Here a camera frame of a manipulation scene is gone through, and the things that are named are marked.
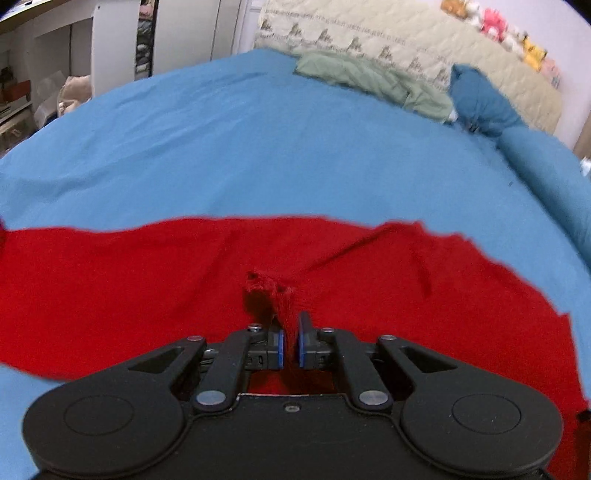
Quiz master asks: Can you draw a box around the white wardrobe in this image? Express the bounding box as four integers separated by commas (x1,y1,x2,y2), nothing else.
91,1,250,96

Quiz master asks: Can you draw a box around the dark blue pillow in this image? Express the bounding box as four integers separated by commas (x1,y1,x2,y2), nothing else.
449,64,526,137

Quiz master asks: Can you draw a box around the white desk shelf unit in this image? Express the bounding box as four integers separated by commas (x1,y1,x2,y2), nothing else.
1,18,93,154

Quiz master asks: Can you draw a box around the cream quilted headboard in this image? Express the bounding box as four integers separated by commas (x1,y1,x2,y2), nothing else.
254,1,562,134

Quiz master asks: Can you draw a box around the green pillow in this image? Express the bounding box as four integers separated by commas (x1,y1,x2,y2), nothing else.
294,51,459,124

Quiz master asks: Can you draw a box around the red knit sweater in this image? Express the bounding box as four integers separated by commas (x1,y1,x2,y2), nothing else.
1,218,590,479

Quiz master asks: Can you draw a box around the beige bag on floor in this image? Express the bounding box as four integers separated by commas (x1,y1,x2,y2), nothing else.
57,75,93,117

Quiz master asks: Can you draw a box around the blue rolled duvet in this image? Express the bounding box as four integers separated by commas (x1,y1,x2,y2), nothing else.
498,126,590,263

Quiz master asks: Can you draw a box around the blue bed sheet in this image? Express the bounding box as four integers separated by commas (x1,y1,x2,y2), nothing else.
0,48,591,480

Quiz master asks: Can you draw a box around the plush toys row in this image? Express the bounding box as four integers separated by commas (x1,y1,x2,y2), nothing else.
440,0,562,89

